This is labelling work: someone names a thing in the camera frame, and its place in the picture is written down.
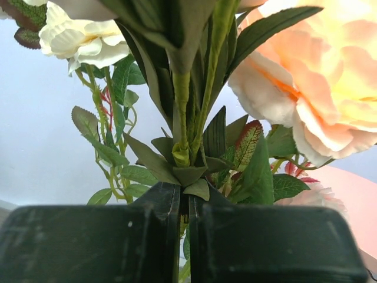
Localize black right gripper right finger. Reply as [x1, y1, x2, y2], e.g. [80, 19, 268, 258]
[188, 181, 368, 282]

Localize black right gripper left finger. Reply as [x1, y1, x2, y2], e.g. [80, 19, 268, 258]
[1, 182, 180, 282]

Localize white rose stem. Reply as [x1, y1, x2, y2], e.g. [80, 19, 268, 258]
[0, 0, 160, 206]

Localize pale pink rose stem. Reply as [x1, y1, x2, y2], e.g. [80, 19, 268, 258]
[57, 1, 320, 282]

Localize pink three-tier shelf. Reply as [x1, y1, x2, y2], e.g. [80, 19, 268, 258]
[309, 166, 376, 259]

